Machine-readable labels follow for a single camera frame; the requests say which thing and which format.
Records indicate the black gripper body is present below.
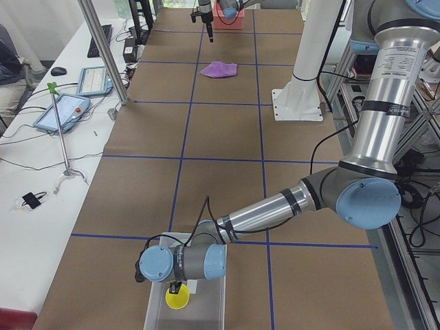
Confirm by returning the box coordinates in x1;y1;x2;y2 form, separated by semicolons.
190;0;212;23

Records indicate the yellow plastic cup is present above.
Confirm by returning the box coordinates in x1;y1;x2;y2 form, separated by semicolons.
165;284;190;310

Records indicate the purple cloth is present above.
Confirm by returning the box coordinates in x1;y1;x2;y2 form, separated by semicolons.
200;61;238;78

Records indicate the translucent plastic box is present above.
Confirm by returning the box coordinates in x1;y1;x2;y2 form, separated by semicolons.
140;232;227;329

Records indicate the black box on desk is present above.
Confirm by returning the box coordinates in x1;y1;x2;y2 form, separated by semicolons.
122;38;138;63

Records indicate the pink plastic tray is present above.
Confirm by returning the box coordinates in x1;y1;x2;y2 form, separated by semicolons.
213;1;244;30

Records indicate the black keyboard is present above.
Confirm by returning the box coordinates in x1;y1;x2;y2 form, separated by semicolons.
87;23;113;58

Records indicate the upper teach pendant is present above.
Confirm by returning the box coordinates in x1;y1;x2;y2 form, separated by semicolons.
76;66;113;97

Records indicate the teach pendant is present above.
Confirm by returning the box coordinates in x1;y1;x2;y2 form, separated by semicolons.
76;66;113;97
33;93;91;133

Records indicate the black computer mouse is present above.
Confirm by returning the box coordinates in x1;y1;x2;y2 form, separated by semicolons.
50;67;67;76

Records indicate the lower teach pendant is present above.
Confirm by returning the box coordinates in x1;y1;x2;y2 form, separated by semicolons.
33;93;91;133

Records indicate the small black device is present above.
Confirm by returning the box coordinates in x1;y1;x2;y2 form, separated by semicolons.
21;191;47;210

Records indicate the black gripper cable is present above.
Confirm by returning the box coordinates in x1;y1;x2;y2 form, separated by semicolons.
134;195;221;283

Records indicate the aluminium frame post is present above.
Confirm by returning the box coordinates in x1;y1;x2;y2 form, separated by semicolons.
78;0;129;105

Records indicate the white pedestal column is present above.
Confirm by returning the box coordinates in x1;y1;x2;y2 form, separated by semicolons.
272;0;345;122

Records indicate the green handled grabber tool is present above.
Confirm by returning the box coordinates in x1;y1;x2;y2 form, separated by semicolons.
46;81;89;195

